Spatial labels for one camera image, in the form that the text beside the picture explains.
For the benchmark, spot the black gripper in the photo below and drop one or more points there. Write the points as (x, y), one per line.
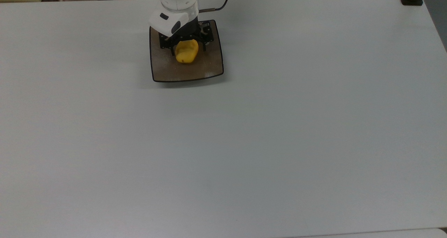
(204, 32)

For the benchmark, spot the yellow lemon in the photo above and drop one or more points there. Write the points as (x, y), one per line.
(187, 51)

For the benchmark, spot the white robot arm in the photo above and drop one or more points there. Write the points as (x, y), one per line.
(178, 0)

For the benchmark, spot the brown square ceramic plate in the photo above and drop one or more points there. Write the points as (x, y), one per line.
(188, 70)

